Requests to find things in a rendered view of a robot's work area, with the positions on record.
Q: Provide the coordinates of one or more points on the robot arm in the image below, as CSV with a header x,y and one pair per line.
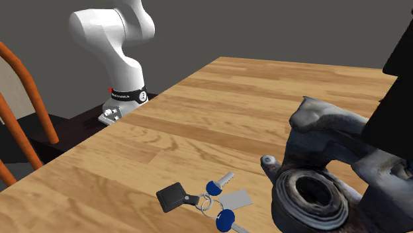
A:
x,y
126,74

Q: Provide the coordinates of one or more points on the wooden table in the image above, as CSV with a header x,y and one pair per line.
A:
x,y
193,129

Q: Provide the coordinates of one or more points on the worn grey metal part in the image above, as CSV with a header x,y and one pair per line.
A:
x,y
322,124

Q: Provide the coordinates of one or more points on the black angular object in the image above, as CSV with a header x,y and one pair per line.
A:
x,y
397,113

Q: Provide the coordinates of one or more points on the dark robot stand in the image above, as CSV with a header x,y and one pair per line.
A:
x,y
72,132

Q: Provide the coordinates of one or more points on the key bunch with blue keys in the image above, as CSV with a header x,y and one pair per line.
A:
x,y
172,196

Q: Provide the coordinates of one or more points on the orange wooden chair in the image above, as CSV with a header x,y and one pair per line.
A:
x,y
35,96

